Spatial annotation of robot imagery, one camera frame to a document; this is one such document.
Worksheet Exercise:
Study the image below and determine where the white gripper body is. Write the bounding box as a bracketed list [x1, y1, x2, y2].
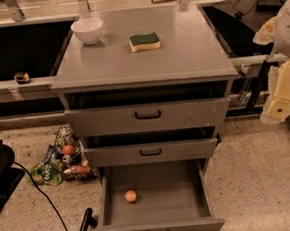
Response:
[260, 59, 290, 125]

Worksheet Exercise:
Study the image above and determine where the orange fruit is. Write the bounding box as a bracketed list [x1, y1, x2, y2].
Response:
[124, 190, 137, 203]

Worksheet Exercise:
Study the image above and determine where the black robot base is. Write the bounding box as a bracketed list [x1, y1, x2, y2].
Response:
[0, 140, 24, 212]

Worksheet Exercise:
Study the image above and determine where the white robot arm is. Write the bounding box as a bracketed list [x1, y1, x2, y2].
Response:
[253, 0, 290, 125]

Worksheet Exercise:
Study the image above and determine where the grey drawer cabinet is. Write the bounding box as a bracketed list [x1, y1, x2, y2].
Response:
[45, 0, 246, 183]

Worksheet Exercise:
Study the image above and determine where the grey open bottom drawer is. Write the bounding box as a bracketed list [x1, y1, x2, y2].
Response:
[92, 159, 225, 231]

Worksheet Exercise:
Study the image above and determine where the grey middle drawer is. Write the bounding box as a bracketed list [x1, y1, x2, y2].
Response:
[84, 138, 217, 168]

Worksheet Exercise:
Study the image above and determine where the grey top drawer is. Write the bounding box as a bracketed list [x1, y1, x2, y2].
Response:
[65, 98, 229, 137]

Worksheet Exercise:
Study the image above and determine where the black bar near drawer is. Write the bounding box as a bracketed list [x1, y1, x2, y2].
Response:
[80, 208, 97, 231]

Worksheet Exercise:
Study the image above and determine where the black tray stand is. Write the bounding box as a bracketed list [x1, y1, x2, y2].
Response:
[200, 0, 281, 117]

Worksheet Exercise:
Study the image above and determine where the black power adapter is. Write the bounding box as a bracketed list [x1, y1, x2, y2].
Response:
[256, 0, 286, 11]

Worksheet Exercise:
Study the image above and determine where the green yellow sponge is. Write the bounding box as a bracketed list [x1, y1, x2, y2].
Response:
[129, 32, 161, 52]

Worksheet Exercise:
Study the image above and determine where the white bowl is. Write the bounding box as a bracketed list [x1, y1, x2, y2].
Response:
[71, 17, 104, 45]

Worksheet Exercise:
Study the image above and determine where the red snack packet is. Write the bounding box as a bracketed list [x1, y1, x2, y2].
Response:
[64, 165, 91, 175]

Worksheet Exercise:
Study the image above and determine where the red apple on floor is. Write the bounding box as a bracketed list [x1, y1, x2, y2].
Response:
[61, 144, 76, 156]

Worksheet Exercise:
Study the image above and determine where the small metal can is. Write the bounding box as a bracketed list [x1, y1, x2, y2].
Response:
[61, 155, 71, 164]

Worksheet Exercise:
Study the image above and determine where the green snack bag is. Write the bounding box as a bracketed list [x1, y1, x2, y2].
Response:
[29, 163, 63, 186]

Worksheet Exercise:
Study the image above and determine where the small yellow black toy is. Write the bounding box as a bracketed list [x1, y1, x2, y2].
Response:
[14, 71, 30, 84]

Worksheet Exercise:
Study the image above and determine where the black cable on floor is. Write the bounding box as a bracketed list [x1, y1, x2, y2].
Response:
[12, 157, 72, 231]

